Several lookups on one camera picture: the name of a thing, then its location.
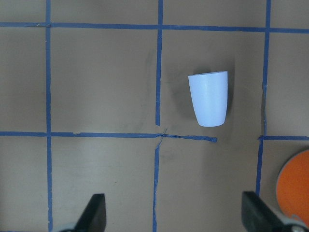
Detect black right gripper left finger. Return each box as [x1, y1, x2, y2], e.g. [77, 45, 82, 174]
[73, 193, 107, 232]

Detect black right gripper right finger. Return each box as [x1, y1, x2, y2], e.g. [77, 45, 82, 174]
[241, 191, 287, 232]

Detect orange bin with grey lid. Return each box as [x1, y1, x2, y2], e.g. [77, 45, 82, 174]
[276, 150, 309, 224]

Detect light blue plastic cup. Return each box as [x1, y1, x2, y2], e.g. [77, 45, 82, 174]
[188, 71, 228, 127]

